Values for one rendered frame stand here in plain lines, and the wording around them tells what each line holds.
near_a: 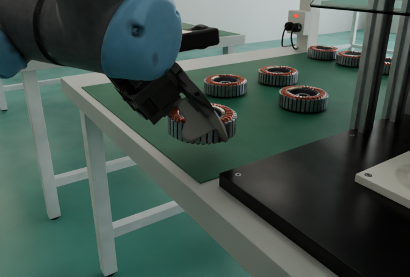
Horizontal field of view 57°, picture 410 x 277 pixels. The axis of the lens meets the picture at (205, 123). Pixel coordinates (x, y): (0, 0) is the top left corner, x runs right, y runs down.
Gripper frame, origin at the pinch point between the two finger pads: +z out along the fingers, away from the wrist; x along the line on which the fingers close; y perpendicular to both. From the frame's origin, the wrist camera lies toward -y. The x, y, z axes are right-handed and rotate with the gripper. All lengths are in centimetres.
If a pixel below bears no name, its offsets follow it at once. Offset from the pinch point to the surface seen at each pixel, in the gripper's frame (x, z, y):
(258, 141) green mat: 0.1, 11.9, -6.5
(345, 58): -30, 45, -61
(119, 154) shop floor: -155, 89, 13
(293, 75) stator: -22.9, 27.1, -34.8
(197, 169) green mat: 2.7, 3.5, 6.1
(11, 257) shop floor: -93, 51, 70
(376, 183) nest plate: 24.0, 9.1, -7.9
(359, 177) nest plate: 21.4, 9.2, -7.6
